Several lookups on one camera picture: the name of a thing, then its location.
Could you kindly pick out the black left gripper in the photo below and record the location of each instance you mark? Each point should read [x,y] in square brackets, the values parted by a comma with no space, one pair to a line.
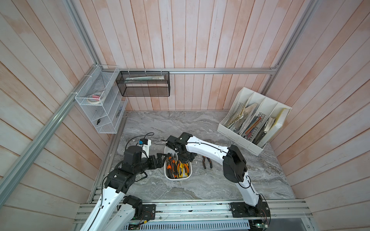
[154,165]

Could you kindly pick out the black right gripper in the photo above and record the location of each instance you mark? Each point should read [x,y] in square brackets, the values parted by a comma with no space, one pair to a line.
[183,161]

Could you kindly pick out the white plastic storage box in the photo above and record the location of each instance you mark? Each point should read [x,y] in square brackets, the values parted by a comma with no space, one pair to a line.
[174,155]

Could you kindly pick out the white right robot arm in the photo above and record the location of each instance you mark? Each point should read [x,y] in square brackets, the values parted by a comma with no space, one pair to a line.
[234,169]

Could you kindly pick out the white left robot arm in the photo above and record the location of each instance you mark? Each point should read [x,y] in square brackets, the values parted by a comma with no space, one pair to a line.
[115,208]

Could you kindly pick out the orange pliers in box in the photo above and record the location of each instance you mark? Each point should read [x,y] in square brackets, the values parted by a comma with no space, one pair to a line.
[171,167]

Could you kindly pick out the yellow pliers in box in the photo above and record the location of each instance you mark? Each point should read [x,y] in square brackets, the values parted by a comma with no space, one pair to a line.
[183,170]

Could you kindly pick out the white desktop file organizer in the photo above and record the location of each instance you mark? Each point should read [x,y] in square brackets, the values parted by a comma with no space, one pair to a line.
[253,120]

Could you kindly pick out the tape roll on shelf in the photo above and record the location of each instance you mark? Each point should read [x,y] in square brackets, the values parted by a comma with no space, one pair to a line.
[94,99]

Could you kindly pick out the black mesh wall basket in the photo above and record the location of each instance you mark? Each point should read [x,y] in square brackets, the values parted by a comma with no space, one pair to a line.
[144,83]

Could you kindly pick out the white wire mesh shelf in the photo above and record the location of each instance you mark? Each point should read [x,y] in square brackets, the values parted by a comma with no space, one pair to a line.
[106,116]

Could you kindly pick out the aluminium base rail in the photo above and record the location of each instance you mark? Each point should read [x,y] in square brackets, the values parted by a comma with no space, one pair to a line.
[221,210]

